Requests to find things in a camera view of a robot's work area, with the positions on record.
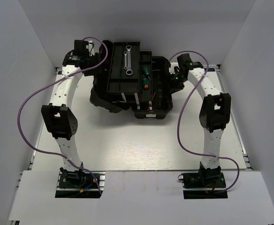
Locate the large silver ratchet wrench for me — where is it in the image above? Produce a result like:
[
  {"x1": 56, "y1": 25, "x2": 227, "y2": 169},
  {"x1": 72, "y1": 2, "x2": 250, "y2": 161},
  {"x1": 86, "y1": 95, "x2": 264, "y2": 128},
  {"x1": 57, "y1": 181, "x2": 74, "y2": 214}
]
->
[{"x1": 125, "y1": 45, "x2": 133, "y2": 76}]

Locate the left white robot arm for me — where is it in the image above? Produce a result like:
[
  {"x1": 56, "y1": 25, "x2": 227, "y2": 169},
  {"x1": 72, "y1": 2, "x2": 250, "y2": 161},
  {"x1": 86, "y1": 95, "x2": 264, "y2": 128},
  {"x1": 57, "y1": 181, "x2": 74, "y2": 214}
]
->
[{"x1": 41, "y1": 40, "x2": 99, "y2": 187}]

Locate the small silver ratchet wrench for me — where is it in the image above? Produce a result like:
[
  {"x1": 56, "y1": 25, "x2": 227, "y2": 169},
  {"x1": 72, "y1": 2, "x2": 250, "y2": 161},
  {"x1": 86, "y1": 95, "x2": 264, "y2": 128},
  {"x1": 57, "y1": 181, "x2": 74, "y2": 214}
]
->
[{"x1": 123, "y1": 51, "x2": 128, "y2": 70}]

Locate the purple cable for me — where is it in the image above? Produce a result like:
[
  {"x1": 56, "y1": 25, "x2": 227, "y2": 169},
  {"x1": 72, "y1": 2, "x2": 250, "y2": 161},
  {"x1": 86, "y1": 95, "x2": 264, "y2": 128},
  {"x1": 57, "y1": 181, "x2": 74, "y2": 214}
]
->
[
  {"x1": 168, "y1": 51, "x2": 240, "y2": 194},
  {"x1": 17, "y1": 36, "x2": 109, "y2": 196}
]

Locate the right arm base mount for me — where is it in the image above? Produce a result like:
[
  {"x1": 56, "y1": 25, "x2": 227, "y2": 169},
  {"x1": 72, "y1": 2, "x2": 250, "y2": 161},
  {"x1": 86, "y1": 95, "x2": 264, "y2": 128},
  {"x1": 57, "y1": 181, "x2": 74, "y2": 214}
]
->
[{"x1": 178, "y1": 167, "x2": 228, "y2": 200}]

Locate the black plastic toolbox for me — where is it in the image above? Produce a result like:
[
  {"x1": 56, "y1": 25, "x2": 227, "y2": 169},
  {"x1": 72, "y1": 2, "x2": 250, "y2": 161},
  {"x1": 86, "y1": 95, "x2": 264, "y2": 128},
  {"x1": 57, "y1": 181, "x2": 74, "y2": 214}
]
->
[{"x1": 90, "y1": 40, "x2": 173, "y2": 119}]

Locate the green screwdriver orange cap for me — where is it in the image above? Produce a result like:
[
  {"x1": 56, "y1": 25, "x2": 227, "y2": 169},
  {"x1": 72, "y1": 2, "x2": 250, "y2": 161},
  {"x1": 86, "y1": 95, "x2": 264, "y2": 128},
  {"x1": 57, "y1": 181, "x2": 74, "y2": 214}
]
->
[{"x1": 142, "y1": 76, "x2": 150, "y2": 90}]

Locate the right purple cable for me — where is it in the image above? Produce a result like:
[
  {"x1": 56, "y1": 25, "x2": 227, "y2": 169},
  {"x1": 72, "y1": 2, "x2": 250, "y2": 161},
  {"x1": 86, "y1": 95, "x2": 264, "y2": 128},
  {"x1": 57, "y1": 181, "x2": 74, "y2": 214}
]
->
[{"x1": 168, "y1": 51, "x2": 240, "y2": 194}]

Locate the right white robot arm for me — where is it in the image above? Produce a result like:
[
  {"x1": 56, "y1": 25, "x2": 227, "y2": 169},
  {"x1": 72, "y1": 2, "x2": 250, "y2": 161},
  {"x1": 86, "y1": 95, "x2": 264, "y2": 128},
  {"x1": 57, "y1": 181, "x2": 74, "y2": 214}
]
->
[{"x1": 173, "y1": 51, "x2": 231, "y2": 187}]

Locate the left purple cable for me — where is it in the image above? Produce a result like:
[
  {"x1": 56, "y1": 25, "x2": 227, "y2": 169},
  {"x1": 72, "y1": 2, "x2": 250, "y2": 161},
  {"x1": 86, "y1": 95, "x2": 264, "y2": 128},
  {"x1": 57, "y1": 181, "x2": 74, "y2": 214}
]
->
[{"x1": 17, "y1": 36, "x2": 109, "y2": 196}]

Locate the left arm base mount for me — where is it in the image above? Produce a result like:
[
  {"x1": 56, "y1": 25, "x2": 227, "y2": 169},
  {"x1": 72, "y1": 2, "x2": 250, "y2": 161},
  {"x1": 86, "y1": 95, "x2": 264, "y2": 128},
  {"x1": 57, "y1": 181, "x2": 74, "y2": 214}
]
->
[{"x1": 55, "y1": 167, "x2": 105, "y2": 199}]

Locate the green screwdriver dark cap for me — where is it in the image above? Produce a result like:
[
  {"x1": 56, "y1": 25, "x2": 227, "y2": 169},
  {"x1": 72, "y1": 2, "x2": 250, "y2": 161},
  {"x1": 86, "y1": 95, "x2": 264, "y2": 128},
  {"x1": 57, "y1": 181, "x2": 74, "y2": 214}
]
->
[{"x1": 142, "y1": 67, "x2": 151, "y2": 76}]

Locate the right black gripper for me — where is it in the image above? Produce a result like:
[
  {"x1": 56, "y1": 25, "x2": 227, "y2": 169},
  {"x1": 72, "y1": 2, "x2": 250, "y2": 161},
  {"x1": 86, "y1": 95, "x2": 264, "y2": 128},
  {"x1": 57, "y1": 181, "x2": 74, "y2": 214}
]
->
[{"x1": 164, "y1": 72, "x2": 186, "y2": 95}]

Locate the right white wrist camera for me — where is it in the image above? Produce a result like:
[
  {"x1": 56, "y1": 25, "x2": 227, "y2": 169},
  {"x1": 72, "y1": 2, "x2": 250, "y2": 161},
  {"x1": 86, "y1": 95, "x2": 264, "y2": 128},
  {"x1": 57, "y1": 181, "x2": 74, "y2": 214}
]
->
[{"x1": 169, "y1": 62, "x2": 180, "y2": 75}]

